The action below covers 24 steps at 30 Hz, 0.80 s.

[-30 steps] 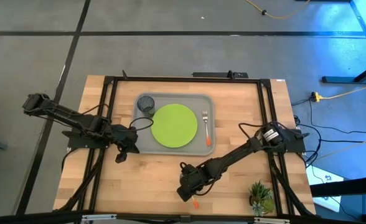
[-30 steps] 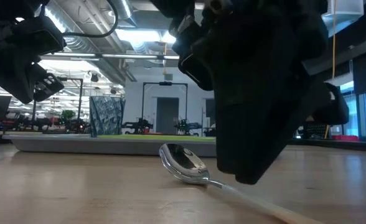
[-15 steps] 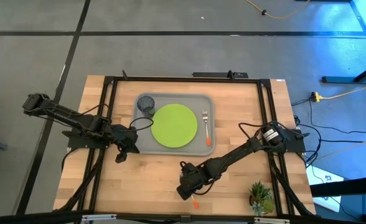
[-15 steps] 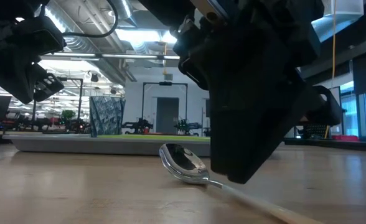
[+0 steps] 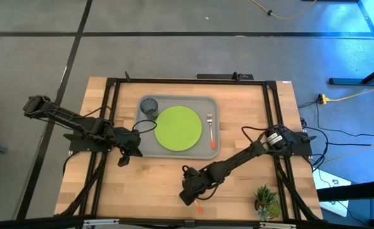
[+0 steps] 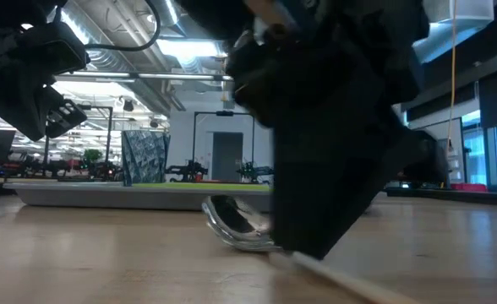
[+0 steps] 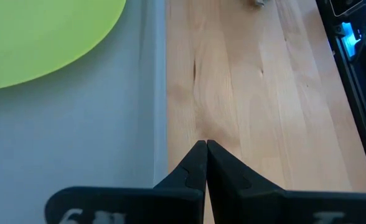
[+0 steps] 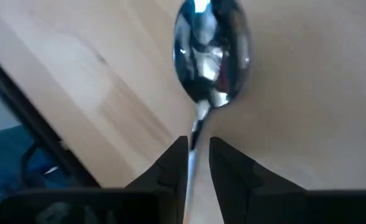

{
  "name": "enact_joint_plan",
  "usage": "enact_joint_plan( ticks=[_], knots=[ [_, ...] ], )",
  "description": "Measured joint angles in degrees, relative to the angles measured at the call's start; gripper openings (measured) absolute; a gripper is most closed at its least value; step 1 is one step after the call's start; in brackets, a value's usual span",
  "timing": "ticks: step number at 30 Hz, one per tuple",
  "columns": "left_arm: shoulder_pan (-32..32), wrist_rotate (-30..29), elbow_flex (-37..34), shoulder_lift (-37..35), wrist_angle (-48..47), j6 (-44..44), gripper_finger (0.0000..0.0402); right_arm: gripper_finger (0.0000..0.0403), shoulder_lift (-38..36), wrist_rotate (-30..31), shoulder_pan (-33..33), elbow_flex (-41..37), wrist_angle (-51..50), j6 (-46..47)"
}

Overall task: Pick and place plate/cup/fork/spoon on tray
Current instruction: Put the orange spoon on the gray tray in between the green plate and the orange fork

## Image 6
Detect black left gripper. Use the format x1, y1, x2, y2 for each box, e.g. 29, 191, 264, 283
0, 20, 91, 143

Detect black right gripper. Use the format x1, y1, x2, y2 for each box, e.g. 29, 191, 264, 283
225, 24, 449, 261

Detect metal spoon orange handle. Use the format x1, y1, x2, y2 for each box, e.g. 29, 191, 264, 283
200, 194, 423, 304

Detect dark patterned glass cup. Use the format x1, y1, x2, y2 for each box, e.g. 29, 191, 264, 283
121, 129, 172, 187

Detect grey plastic tray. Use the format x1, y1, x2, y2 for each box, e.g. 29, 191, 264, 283
3, 181, 275, 212

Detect grey door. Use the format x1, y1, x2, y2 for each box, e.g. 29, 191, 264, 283
211, 131, 244, 182

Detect green leafy plant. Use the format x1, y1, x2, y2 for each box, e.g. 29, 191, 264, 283
82, 148, 104, 166

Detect long ceiling light bar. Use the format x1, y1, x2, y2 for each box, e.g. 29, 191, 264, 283
56, 71, 235, 84

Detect red storage bins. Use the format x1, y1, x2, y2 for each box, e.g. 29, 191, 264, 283
450, 182, 489, 193

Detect black looped cable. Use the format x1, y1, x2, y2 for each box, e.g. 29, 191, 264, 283
82, 0, 161, 53

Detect black stand frame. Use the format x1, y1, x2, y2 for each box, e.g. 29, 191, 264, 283
77, 105, 114, 170
192, 110, 256, 182

